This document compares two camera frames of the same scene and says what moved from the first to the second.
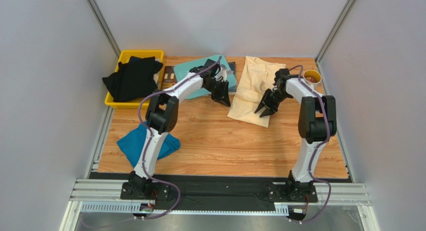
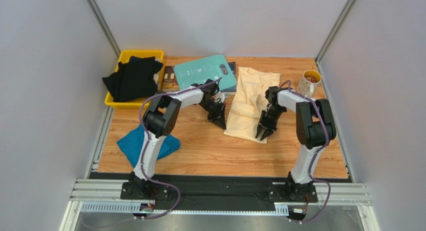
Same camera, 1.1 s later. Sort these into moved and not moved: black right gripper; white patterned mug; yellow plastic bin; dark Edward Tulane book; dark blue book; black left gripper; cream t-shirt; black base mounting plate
Moved: cream t-shirt; black right gripper; black left gripper
Not moved: dark Edward Tulane book; black base mounting plate; yellow plastic bin; white patterned mug; dark blue book
